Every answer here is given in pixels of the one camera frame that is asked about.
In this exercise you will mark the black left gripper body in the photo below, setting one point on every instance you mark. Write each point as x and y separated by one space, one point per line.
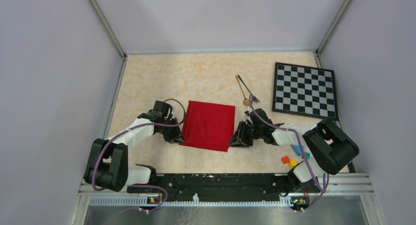
170 134

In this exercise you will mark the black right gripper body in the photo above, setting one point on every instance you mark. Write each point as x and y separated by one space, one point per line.
247 133

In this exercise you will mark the red cloth napkin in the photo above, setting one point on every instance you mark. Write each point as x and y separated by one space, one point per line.
208 126

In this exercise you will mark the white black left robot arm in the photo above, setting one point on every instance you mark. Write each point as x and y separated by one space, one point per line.
108 162

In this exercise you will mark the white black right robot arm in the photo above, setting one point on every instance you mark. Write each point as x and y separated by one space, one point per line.
325 148

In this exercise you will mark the gold spoon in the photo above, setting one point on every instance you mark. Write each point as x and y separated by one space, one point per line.
245 100

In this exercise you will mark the dark metal fork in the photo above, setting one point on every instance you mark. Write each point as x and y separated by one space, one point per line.
255 99

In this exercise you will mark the orange block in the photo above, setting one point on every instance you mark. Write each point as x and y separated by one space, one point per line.
285 159

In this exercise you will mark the blue block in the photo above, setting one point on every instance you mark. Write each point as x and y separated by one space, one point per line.
297 149

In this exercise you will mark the yellow block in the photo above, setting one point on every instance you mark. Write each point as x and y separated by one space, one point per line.
292 163

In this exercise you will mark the black and white chessboard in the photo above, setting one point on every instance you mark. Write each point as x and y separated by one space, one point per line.
305 91

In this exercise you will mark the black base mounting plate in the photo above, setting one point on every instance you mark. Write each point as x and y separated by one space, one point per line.
225 187

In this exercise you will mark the aluminium frame rail front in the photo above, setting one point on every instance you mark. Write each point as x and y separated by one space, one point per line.
343 184

